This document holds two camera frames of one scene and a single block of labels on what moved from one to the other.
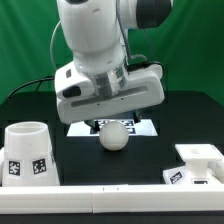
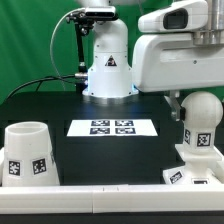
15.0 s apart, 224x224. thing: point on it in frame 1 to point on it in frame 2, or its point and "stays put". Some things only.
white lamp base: x=204 y=166 stays put
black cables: x=32 y=81 stays put
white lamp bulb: x=113 y=135 to x=203 y=112
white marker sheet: x=140 y=128 stays put
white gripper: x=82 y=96 to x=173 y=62
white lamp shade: x=28 y=156 stays put
